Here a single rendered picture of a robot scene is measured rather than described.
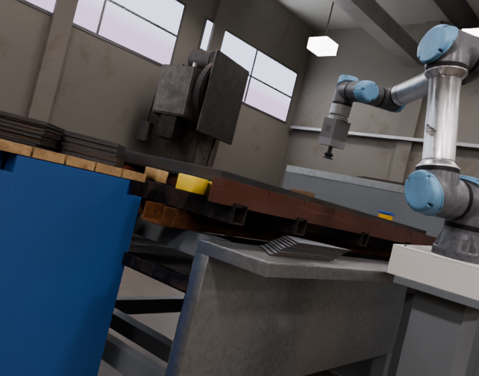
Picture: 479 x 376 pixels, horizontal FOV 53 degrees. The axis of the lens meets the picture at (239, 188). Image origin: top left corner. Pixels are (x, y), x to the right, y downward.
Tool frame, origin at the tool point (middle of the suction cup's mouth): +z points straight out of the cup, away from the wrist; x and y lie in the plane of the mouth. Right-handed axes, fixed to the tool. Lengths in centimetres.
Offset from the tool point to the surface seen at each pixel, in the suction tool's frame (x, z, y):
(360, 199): -38, 16, -78
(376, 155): -499, -40, -707
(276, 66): -730, -183, -578
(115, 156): 11, 13, 89
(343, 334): 29, 57, 2
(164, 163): 11, 12, 75
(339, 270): 52, 27, 43
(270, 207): 33, 17, 54
